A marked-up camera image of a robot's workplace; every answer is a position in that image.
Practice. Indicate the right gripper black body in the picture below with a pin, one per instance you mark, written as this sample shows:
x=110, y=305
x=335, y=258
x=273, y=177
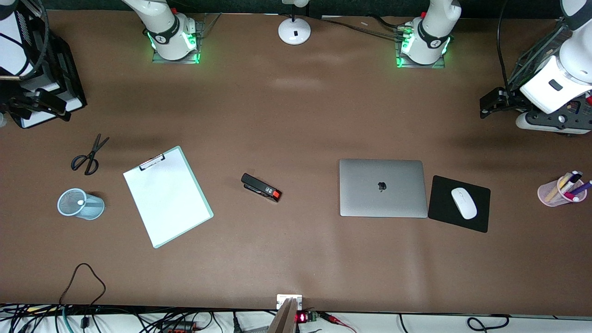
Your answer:
x=18, y=101

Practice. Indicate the silver laptop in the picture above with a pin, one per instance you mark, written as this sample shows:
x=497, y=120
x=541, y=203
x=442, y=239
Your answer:
x=384, y=187

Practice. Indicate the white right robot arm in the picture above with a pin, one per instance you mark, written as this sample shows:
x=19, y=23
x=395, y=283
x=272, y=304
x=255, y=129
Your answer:
x=169, y=32

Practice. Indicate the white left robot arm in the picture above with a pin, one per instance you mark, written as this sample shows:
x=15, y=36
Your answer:
x=550, y=85

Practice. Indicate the black capped white marker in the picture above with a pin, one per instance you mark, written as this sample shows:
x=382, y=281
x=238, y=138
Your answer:
x=572, y=179

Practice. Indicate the purple marker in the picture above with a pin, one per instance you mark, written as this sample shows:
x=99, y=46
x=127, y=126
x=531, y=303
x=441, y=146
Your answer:
x=582, y=187

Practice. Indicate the pink marker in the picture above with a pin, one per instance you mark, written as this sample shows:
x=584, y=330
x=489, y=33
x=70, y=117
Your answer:
x=571, y=197

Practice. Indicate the black stacked letter tray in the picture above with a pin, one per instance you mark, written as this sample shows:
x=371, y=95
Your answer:
x=69, y=78

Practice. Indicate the black mesh desk tray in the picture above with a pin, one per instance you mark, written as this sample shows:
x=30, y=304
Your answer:
x=532, y=55

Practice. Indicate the black scissors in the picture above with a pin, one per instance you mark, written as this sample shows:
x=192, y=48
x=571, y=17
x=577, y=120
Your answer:
x=90, y=157

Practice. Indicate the yellow pen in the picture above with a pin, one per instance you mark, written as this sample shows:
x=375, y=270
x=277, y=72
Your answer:
x=557, y=187

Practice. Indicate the pink mesh pen cup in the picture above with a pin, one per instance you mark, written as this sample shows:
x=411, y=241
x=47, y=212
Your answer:
x=545, y=194

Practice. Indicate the blue mesh pen cup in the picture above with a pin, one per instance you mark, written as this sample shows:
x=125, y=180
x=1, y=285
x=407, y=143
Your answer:
x=90, y=210

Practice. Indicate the white computer mouse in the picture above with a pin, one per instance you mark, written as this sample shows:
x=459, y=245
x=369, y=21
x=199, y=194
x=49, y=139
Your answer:
x=464, y=203

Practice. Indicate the black mouse pad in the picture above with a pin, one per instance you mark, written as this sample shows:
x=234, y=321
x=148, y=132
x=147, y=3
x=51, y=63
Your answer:
x=444, y=212

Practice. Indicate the teal clipboard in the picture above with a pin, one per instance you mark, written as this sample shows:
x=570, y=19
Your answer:
x=208, y=213

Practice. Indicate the black plug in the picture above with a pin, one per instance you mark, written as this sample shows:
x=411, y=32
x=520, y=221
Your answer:
x=84, y=322

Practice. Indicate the white round lamp base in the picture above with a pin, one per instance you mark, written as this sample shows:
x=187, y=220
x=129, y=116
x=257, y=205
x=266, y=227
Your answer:
x=294, y=31

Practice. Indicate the black stapler red tip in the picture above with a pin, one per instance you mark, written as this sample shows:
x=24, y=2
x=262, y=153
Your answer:
x=259, y=187

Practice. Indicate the orange connector strip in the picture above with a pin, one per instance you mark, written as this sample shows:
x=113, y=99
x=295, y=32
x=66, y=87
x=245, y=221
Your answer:
x=180, y=327

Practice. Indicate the red LED display board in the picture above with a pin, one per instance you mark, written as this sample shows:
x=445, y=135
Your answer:
x=303, y=317

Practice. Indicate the small white card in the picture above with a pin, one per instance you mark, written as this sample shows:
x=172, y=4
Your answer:
x=283, y=299

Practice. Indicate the grey camera mount bar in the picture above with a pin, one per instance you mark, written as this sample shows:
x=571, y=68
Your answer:
x=284, y=319

